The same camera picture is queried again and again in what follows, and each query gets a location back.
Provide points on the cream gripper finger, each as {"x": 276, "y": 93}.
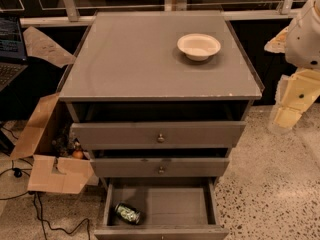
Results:
{"x": 278, "y": 43}
{"x": 281, "y": 121}

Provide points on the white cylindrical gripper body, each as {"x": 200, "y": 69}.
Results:
{"x": 304, "y": 42}

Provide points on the green soda can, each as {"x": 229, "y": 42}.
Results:
{"x": 127, "y": 213}

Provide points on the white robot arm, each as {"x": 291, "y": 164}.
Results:
{"x": 300, "y": 43}

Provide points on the brass top drawer knob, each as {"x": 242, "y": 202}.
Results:
{"x": 160, "y": 138}

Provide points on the brass drawer knob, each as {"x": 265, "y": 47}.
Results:
{"x": 160, "y": 138}
{"x": 161, "y": 170}

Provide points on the grey drawer cabinet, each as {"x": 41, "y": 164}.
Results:
{"x": 133, "y": 57}

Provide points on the brass middle drawer knob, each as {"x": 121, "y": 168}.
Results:
{"x": 161, "y": 170}

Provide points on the grey bottom drawer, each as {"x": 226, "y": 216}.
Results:
{"x": 171, "y": 209}

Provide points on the grey drawer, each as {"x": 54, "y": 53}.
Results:
{"x": 203, "y": 162}
{"x": 171, "y": 209}
{"x": 136, "y": 125}

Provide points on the grey middle drawer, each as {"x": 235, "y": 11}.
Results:
{"x": 203, "y": 162}

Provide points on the grey top drawer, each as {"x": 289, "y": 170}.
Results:
{"x": 136, "y": 125}

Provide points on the white paper bowl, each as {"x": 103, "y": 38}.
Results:
{"x": 198, "y": 47}

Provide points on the orange fruit in box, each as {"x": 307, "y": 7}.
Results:
{"x": 78, "y": 154}

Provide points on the open cardboard box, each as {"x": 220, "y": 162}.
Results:
{"x": 51, "y": 173}

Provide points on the black laptop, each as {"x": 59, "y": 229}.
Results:
{"x": 13, "y": 54}

